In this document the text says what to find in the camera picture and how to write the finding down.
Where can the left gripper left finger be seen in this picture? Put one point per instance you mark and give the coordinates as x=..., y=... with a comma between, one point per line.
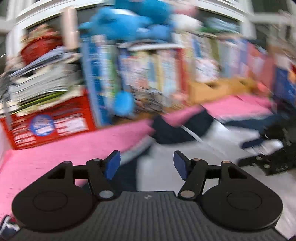
x=66, y=195

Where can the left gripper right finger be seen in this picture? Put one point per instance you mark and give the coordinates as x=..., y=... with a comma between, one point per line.
x=227, y=195

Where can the white and navy jacket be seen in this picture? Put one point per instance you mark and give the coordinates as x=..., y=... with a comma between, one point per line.
x=148, y=166

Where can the pink bunny towel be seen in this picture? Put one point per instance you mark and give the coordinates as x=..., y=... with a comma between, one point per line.
x=19, y=168

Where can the blue cardboard box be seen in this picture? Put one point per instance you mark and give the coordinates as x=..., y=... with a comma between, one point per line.
x=284, y=84

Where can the red plastic crate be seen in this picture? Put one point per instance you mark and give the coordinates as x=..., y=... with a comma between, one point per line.
x=64, y=119

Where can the wooden drawer organizer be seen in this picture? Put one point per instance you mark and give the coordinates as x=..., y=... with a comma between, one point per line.
x=204, y=92

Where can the blue plush ball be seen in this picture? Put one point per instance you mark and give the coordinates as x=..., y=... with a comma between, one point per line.
x=123, y=103

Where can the white colourful card box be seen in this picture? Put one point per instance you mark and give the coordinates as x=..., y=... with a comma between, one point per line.
x=206, y=70

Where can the stack of papers and books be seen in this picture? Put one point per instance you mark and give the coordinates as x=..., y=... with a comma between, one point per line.
x=50, y=77

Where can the miniature black bicycle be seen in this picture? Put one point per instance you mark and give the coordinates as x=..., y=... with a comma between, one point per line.
x=148, y=101

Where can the row of books right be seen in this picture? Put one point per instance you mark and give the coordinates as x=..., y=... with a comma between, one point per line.
x=235, y=55

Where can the row of books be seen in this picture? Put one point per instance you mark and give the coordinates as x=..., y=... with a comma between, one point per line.
x=109, y=68
x=235, y=55

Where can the row of books left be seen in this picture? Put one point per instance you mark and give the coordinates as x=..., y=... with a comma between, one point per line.
x=109, y=68

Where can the small red basket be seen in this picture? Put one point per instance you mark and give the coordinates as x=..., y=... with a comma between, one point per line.
x=39, y=46

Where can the stack of teal folders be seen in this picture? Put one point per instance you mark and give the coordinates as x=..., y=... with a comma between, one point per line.
x=217, y=25

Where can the cardboard tube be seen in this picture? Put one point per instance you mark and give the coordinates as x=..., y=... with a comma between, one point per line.
x=69, y=28

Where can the pink bunny plush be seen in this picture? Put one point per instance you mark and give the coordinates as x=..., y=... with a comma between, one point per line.
x=183, y=17

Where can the blue plush toy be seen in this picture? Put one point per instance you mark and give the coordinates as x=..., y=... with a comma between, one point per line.
x=129, y=21

